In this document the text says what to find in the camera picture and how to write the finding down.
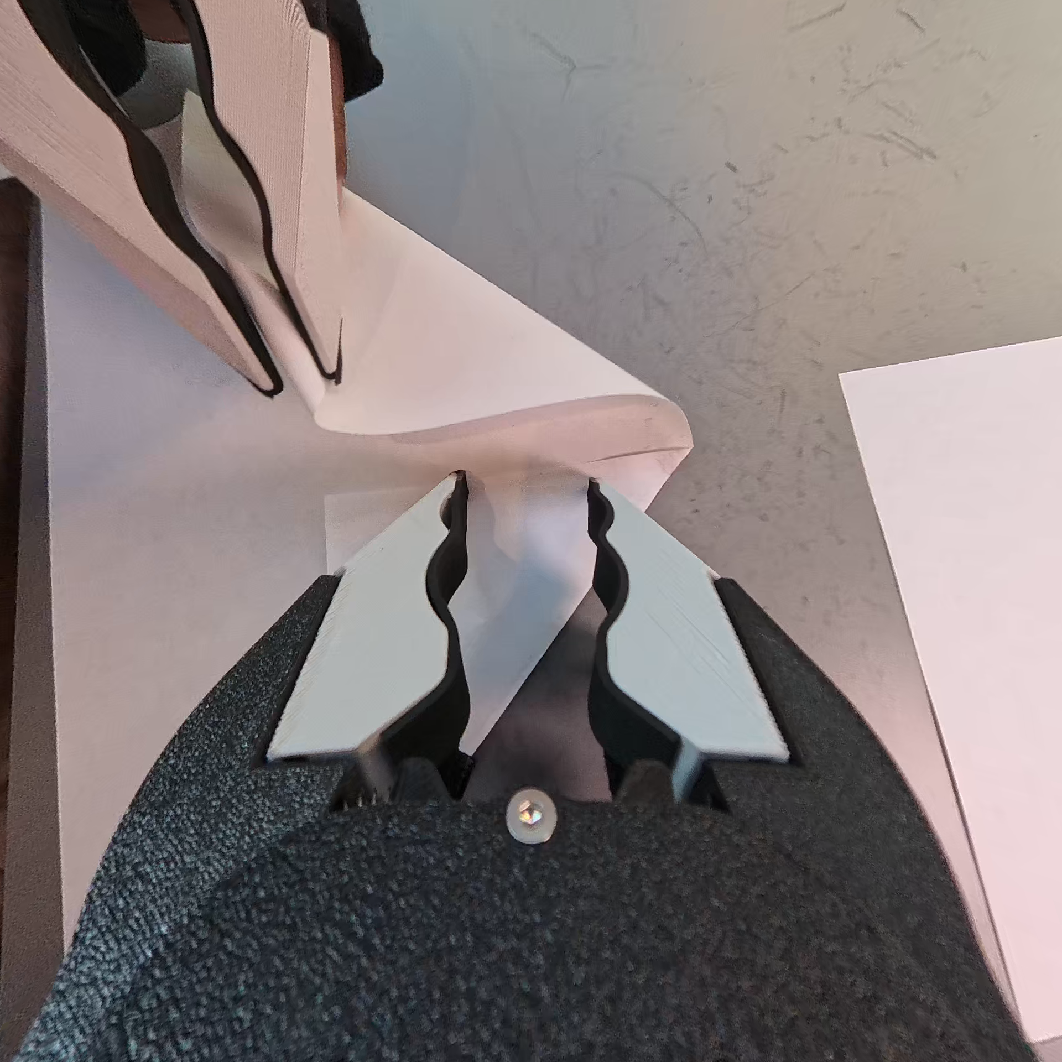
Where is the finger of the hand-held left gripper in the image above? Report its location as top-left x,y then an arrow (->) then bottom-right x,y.
176,0 -> 347,387
0,0 -> 285,399

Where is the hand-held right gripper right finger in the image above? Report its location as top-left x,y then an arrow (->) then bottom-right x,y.
586,478 -> 791,806

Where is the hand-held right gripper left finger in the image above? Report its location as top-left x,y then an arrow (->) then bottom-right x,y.
265,471 -> 472,804

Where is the white paper sheet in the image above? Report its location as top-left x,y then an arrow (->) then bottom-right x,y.
838,336 -> 1062,1044
37,87 -> 694,943

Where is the person's left hand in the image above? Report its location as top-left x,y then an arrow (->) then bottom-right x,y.
312,35 -> 350,181

